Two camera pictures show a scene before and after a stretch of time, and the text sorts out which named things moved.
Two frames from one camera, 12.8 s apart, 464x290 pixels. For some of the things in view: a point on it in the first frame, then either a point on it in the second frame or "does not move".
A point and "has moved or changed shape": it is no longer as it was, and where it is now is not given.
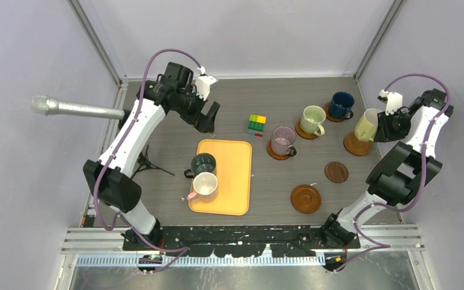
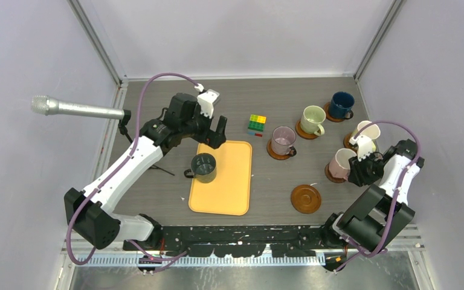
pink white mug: x=205 y=186 → x=339 y=167
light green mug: x=312 y=116 does not move
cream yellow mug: x=366 y=125 has moved or changed shape
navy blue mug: x=341 y=103 does not move
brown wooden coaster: x=274 y=156 does not move
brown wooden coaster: x=302 y=134 does not move
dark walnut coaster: x=336 y=171 does not move
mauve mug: x=283 y=137 does not move
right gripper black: x=384 y=133 → x=357 y=175
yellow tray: x=233 y=161 does not move
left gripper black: x=202 y=122 → x=212 y=138
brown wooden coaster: x=327 y=113 does not move
